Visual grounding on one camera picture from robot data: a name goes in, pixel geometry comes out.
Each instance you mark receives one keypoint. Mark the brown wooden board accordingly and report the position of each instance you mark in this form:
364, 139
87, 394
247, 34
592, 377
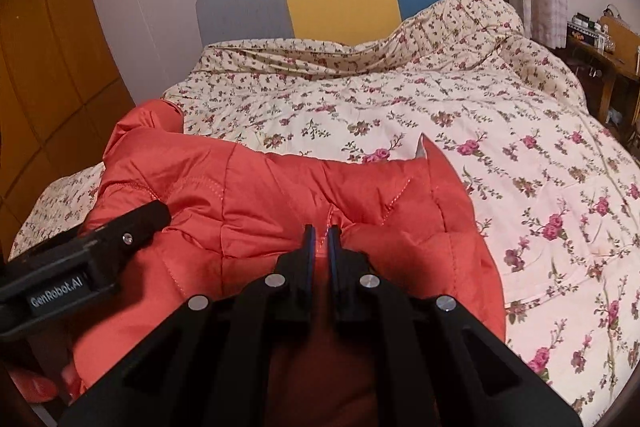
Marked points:
622, 37

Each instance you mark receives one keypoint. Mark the orange quilted puffer jacket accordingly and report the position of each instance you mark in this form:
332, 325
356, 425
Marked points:
250, 207

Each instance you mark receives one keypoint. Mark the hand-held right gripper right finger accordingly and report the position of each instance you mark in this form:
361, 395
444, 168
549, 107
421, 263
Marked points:
332, 259

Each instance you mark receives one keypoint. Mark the floral quilted bed blanket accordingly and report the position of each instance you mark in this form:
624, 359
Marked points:
500, 147

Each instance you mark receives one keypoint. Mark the wooden desk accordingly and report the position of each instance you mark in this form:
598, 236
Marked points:
612, 77

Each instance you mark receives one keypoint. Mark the dark box on desk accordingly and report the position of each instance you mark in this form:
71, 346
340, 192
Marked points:
582, 31

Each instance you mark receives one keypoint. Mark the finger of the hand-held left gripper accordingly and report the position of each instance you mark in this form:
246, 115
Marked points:
132, 224

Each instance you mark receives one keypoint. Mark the orange wooden wardrobe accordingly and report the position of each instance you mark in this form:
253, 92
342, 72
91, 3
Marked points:
45, 57

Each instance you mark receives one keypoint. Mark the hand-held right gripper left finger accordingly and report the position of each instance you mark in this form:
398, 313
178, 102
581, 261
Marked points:
311, 249

